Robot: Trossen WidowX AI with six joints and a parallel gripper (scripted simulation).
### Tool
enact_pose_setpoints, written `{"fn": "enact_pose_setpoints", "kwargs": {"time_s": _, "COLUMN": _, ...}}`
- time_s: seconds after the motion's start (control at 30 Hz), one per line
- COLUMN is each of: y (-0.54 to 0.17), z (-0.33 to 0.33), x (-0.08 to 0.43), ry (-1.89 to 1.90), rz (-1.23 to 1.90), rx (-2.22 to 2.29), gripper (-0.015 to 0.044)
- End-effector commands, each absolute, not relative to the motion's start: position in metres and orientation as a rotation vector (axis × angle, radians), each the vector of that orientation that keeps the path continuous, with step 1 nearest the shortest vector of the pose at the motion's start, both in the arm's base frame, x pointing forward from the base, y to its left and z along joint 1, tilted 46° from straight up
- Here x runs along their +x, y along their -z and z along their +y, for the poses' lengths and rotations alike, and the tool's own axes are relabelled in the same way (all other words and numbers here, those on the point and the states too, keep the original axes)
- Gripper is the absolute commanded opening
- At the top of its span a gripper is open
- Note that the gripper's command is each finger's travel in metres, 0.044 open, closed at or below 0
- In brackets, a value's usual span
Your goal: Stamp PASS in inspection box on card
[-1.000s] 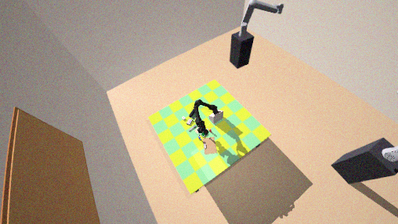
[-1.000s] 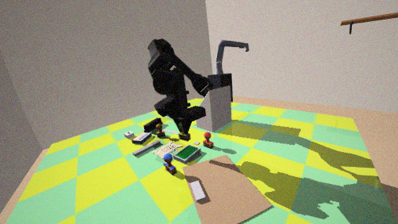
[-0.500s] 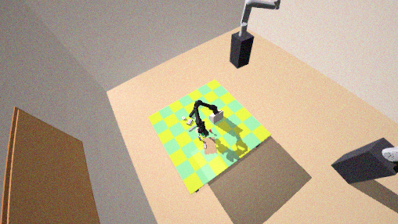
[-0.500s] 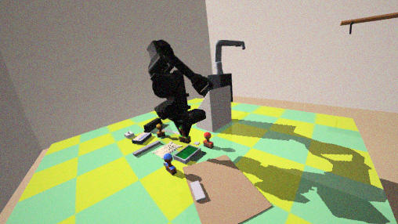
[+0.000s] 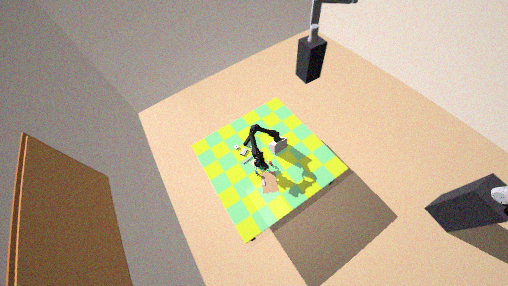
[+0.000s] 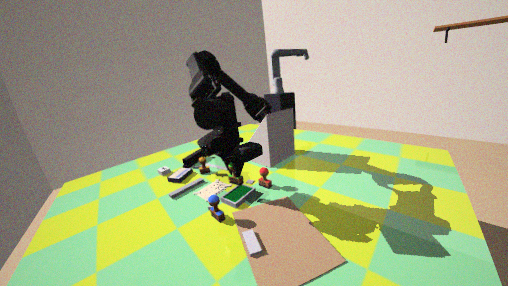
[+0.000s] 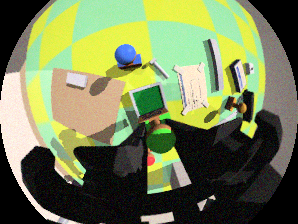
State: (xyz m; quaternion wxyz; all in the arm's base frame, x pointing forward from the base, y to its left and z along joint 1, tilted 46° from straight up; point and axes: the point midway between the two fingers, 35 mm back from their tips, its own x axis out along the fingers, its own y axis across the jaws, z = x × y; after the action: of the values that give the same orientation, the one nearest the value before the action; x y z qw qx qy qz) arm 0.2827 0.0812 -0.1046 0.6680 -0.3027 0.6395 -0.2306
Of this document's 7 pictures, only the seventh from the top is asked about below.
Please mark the blue rubber stamp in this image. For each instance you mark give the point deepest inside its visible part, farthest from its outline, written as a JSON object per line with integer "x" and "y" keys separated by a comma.
{"x": 126, "y": 57}

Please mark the cream paper card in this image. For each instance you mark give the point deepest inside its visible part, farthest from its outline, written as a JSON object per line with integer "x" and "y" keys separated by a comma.
{"x": 193, "y": 87}

